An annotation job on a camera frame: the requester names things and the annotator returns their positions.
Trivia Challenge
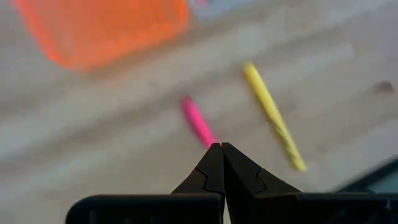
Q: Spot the orange plastic box lid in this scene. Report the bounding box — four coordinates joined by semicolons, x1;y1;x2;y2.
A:
12;0;191;72

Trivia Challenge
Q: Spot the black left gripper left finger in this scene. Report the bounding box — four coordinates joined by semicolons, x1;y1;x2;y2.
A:
65;142;225;224

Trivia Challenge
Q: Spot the black aluminium table frame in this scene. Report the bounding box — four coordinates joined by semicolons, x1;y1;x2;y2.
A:
334;158;398;194

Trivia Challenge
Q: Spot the pink highlighter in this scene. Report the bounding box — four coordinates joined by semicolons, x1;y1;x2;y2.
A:
179;95;218;150

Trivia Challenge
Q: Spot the yellow highlighter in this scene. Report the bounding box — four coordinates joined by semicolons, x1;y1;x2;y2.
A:
242;61;308;172

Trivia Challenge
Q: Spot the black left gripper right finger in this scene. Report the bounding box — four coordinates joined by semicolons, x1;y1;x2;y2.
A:
221;142;398;224

